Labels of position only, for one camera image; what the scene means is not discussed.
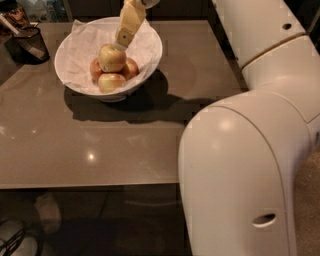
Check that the left red apple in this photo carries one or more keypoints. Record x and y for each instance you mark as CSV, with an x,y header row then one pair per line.
x,y
95,69

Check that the white bowl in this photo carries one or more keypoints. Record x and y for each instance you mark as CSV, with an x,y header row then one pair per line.
x,y
70,56

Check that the white robot base with cables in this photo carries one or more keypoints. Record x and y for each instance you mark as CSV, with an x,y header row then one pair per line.
x,y
16,239

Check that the white paper liner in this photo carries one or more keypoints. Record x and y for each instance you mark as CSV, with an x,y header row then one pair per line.
x,y
83,43

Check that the red apple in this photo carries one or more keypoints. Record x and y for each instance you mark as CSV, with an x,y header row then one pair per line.
x,y
95,69
130,69

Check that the front yellow apple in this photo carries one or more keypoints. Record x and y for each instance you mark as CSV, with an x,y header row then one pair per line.
x,y
108,82

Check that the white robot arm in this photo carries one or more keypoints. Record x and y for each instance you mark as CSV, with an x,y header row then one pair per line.
x,y
238,157

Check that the yellow-red apple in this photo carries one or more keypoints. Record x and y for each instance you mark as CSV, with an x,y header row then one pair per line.
x,y
111,59

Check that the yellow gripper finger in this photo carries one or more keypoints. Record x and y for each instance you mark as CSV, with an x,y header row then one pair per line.
x,y
132,15

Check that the right red apple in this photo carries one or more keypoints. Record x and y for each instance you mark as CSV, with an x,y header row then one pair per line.
x,y
130,69

